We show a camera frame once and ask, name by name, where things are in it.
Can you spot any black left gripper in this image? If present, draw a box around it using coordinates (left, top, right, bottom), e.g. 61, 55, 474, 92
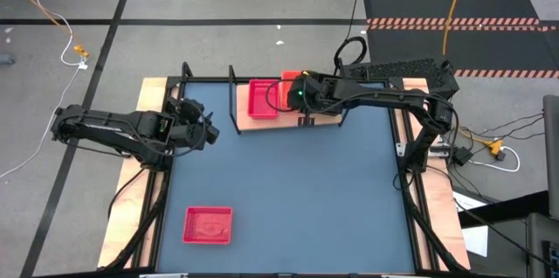
168, 110, 221, 150

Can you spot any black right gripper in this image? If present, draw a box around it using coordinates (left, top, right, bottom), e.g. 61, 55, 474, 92
286, 70, 327, 129

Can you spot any orange basket with tall slots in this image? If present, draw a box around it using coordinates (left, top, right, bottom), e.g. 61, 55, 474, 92
280, 70, 303, 112

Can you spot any red plastic basket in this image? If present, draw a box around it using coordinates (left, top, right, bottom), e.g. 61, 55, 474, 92
182, 205, 234, 245
247, 78, 280, 121

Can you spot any wooden table side board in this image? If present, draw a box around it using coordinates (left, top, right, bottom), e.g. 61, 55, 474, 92
401, 77, 472, 270
96, 77, 169, 269

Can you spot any black power adapter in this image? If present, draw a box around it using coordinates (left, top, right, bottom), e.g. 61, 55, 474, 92
452, 146, 473, 166

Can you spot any yellow power plug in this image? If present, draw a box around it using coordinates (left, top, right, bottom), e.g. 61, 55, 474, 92
487, 136, 507, 161

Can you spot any white paper sheet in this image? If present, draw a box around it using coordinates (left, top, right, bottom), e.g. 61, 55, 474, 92
453, 190, 489, 258

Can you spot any black striped floor mat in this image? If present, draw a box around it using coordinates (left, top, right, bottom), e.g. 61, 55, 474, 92
361, 0, 559, 80

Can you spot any black desk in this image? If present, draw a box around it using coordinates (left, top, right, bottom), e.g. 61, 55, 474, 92
458, 190, 559, 278

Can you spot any grey equipment box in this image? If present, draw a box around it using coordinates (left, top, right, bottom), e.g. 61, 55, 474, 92
526, 212, 559, 278

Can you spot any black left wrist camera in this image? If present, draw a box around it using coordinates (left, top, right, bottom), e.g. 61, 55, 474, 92
176, 98, 205, 123

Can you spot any black table frame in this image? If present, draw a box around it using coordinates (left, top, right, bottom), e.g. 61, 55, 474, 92
102, 61, 471, 278

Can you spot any black looped floor cable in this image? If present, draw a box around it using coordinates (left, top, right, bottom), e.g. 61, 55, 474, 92
333, 0, 369, 73

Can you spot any long white floor cable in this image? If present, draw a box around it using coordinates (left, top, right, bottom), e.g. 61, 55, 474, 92
0, 0, 88, 179

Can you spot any orange cable with yellow plug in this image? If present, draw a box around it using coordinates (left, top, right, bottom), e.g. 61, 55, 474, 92
0, 0, 91, 59

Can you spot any yellow floor cable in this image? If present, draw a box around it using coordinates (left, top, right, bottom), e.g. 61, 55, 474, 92
441, 0, 471, 57

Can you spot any short white cable loop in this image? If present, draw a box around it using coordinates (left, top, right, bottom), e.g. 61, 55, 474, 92
469, 145, 521, 173

